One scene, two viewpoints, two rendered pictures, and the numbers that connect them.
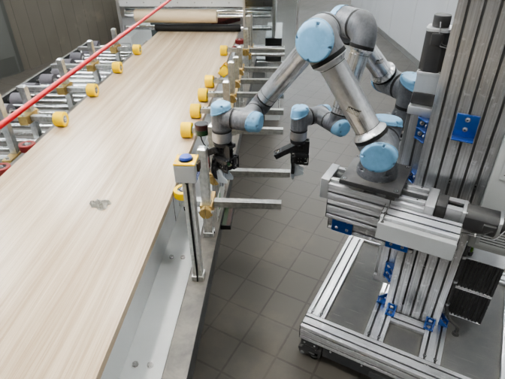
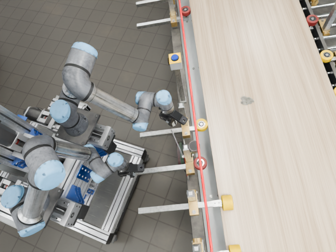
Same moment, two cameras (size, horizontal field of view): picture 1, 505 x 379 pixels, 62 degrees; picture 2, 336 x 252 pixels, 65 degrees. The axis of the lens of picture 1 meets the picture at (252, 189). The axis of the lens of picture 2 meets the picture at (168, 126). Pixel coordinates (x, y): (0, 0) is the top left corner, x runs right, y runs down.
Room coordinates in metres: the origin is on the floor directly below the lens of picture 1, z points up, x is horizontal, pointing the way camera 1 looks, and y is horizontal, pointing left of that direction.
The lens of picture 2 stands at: (2.15, 0.21, 2.46)
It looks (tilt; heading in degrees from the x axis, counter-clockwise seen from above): 65 degrees down; 190
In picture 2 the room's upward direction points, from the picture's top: 21 degrees counter-clockwise
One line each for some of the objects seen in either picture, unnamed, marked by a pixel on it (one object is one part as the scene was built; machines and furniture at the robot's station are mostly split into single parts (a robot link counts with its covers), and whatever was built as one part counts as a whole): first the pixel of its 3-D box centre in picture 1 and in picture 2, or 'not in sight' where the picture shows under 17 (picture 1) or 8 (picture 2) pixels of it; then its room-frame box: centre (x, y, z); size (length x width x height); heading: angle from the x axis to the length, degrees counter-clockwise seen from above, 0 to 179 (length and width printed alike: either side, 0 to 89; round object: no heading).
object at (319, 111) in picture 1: (320, 115); (100, 170); (1.72, -0.30, 1.12); 0.11 x 0.11 x 0.08; 28
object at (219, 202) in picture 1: (230, 203); (172, 131); (1.46, 0.10, 0.84); 0.43 x 0.03 x 0.04; 86
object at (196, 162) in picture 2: not in sight; (200, 164); (1.72, 0.24, 0.85); 0.08 x 0.08 x 0.11
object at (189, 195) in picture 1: (193, 231); (180, 84); (1.17, 0.21, 0.93); 0.05 x 0.04 x 0.45; 176
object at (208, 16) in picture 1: (197, 16); not in sight; (4.32, 0.52, 1.05); 1.43 x 0.12 x 0.12; 86
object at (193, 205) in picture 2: not in sight; (193, 202); (1.95, 0.15, 0.95); 0.13 x 0.06 x 0.05; 176
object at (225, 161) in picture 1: (224, 155); (168, 113); (1.44, 0.11, 1.08); 0.09 x 0.08 x 0.12; 51
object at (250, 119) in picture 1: (248, 119); (145, 101); (1.43, 0.01, 1.24); 0.11 x 0.11 x 0.08; 70
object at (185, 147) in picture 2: (215, 171); (188, 159); (1.68, 0.17, 0.87); 0.03 x 0.03 x 0.48; 86
